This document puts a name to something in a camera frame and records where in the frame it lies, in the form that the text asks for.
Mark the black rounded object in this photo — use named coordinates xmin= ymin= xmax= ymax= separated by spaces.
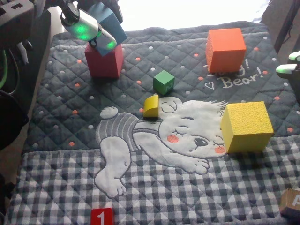
xmin=0 ymin=90 xmax=30 ymax=150

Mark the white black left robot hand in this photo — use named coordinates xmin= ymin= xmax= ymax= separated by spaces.
xmin=60 ymin=0 xmax=125 ymax=51

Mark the large red foam cube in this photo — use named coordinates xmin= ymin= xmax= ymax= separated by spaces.
xmin=84 ymin=43 xmax=124 ymax=79

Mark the small yellow half-round block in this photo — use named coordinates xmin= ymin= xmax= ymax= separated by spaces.
xmin=142 ymin=93 xmax=161 ymax=119

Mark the large blue foam cube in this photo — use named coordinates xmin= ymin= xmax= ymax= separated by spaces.
xmin=89 ymin=2 xmax=128 ymax=57

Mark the wooden letter block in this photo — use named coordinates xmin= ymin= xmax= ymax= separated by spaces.
xmin=279 ymin=188 xmax=300 ymax=218

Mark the black slanted pole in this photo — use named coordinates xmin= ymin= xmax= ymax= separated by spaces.
xmin=273 ymin=0 xmax=300 ymax=54

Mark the grey quilt with bear print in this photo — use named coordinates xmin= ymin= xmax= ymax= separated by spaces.
xmin=3 ymin=21 xmax=300 ymax=225

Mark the large orange foam cube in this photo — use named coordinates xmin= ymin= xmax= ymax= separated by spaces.
xmin=205 ymin=28 xmax=247 ymax=74

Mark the large yellow foam cube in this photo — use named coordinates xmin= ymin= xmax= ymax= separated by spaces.
xmin=220 ymin=101 xmax=275 ymax=154

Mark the small green number block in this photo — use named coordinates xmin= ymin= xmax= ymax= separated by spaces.
xmin=153 ymin=70 xmax=175 ymax=96

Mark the small red number block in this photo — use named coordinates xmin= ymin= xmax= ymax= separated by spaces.
xmin=90 ymin=208 xmax=114 ymax=225

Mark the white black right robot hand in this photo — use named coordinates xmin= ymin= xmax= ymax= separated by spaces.
xmin=275 ymin=51 xmax=300 ymax=82

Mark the green cable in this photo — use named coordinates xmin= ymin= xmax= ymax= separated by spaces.
xmin=0 ymin=50 xmax=9 ymax=90

